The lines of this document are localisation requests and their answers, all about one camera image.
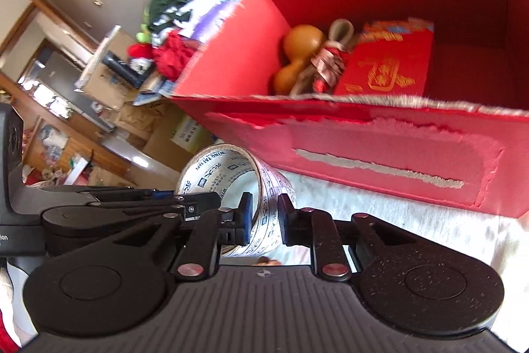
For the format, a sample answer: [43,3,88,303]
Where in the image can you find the pile of clothes and bags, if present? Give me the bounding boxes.
[140,0,237,48]

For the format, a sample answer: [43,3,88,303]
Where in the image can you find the large red cardboard box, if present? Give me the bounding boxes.
[171,0,528,218]

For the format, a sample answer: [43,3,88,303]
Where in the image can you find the red cloth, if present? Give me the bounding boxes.
[152,30,201,81]

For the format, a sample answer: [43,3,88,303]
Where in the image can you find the brown cardboard boxes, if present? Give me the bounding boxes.
[74,25,215,171]

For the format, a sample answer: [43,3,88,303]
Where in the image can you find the brown wooden gourd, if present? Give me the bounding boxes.
[273,25,326,96]

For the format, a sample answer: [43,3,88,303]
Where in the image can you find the wooden cabinet with clutter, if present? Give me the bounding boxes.
[1,0,131,177]

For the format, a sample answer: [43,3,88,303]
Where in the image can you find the red gold gift box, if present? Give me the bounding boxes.
[334,18,434,96]

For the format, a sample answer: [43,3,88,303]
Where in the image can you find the beige belt with patterned scarf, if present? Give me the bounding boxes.
[290,19,355,96]

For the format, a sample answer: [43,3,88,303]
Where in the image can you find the printed packing tape roll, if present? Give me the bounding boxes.
[175,143,296,258]

